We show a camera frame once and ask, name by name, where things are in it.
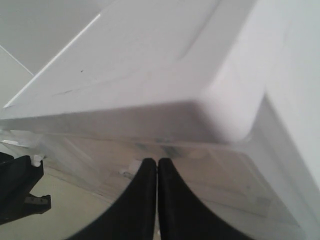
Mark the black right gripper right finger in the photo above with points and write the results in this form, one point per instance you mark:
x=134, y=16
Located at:
x=182, y=216

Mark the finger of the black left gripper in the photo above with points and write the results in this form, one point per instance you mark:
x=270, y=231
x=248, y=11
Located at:
x=18, y=176

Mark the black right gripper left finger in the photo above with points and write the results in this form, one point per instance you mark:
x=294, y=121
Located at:
x=132, y=215

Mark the white plastic drawer cabinet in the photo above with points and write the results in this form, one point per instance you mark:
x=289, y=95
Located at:
x=240, y=75

